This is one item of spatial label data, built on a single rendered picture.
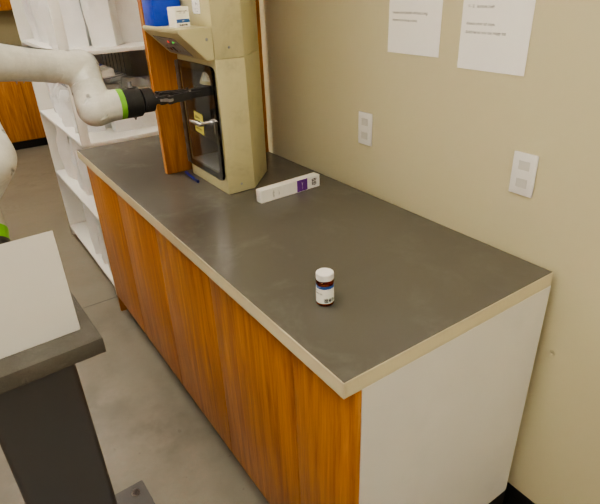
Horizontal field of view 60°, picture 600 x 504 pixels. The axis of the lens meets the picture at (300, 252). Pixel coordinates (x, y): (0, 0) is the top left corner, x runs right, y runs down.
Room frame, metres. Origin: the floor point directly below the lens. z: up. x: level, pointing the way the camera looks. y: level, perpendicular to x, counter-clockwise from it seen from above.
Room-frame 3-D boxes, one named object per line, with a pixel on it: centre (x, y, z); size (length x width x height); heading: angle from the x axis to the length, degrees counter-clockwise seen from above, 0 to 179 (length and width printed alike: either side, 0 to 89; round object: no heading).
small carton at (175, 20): (1.87, 0.37, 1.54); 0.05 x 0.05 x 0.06; 41
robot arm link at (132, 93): (1.69, 0.51, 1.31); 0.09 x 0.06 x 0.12; 34
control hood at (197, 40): (1.90, 0.39, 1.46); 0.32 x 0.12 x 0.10; 34
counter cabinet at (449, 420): (1.82, 0.19, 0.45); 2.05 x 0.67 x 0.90; 34
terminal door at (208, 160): (1.93, 0.35, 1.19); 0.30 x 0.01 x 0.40; 33
